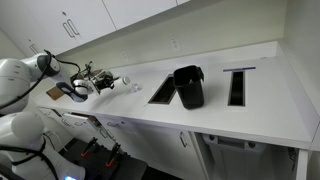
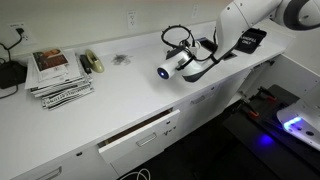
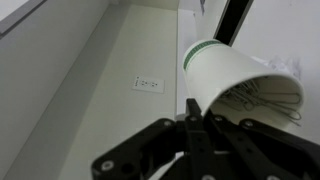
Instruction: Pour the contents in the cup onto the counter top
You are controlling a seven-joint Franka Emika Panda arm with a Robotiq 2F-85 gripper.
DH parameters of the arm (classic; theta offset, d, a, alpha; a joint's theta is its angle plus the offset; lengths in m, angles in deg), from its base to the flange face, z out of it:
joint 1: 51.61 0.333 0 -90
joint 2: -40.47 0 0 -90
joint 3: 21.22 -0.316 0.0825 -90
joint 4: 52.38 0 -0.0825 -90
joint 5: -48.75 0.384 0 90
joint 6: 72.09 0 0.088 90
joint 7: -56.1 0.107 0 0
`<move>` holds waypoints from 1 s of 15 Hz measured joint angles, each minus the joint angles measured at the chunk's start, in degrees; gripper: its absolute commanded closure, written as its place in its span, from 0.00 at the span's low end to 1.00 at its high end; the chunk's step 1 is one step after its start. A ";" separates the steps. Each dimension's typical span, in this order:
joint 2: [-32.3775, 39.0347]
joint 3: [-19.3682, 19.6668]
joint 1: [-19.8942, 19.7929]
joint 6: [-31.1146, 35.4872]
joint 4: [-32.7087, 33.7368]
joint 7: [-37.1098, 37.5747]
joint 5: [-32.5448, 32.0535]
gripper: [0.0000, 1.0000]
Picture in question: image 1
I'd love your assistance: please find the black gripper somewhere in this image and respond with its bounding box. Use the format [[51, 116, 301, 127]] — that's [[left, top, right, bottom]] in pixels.
[[89, 68, 120, 93]]

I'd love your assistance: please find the silver cabinet door handle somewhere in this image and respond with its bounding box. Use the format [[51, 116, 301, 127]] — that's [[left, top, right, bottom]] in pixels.
[[178, 130, 189, 149]]

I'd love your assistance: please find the wide white upper cabinet door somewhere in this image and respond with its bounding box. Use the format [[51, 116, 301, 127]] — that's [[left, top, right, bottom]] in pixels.
[[0, 0, 118, 58]]

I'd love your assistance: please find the red black bar clamp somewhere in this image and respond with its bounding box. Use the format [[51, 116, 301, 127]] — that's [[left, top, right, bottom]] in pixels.
[[80, 136, 99, 159], [105, 142, 122, 169]]

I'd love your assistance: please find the white wall outlet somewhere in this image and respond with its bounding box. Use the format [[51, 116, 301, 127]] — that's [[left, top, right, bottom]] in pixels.
[[120, 50, 130, 63], [168, 36, 182, 52]]

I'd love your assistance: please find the black landfill waste bin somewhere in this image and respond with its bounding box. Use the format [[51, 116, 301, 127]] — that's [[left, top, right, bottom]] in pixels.
[[173, 64, 205, 110]]

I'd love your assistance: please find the purple tape strip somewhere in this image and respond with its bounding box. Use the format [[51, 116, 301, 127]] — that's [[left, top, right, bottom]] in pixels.
[[222, 66, 257, 73]]

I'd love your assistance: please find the counter waste opening purple label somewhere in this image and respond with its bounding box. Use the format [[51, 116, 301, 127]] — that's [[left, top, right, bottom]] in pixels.
[[227, 70, 247, 107]]

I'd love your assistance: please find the black robot platform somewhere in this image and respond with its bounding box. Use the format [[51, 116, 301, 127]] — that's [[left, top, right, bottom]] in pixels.
[[59, 138, 148, 180]]

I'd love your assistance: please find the white paper cup green band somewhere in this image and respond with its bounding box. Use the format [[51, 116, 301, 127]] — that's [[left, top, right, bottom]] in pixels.
[[113, 75, 131, 88]]

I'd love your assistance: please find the brown flat cardboard box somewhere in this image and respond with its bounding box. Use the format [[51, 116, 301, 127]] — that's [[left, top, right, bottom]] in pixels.
[[45, 85, 66, 101]]

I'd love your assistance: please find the open white drawer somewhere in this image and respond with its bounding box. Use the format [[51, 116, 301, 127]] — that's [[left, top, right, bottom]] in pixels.
[[61, 112, 103, 135]]

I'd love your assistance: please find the silver upper cabinet handle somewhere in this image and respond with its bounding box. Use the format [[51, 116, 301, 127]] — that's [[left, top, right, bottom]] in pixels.
[[28, 43, 40, 56], [62, 21, 76, 40], [67, 18, 81, 37]]

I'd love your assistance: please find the rectangular counter waste opening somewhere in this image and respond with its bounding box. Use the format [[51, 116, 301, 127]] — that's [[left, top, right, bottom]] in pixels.
[[147, 74, 178, 106]]

